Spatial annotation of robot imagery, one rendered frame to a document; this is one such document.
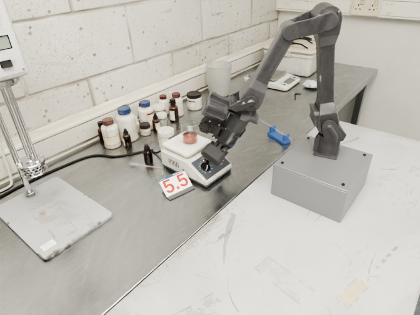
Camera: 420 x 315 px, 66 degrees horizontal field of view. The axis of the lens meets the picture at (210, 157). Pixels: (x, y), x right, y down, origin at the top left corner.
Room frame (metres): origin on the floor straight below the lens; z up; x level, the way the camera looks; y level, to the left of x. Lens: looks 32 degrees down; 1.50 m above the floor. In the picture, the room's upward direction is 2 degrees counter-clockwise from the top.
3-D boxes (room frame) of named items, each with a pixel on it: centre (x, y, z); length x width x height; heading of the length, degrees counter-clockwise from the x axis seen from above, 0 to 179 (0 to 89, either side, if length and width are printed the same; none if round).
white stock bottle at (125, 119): (1.11, 0.31, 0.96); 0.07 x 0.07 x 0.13
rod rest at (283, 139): (1.07, -0.26, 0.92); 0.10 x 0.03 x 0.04; 28
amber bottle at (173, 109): (1.26, 0.15, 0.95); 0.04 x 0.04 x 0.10
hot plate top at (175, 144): (0.91, 0.07, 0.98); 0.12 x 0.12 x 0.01; 48
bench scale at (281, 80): (1.69, -0.35, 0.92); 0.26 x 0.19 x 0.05; 53
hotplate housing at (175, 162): (0.89, 0.05, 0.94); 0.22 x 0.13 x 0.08; 48
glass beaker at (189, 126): (0.91, 0.06, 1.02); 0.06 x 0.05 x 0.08; 26
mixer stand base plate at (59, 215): (0.69, 0.45, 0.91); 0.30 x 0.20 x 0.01; 50
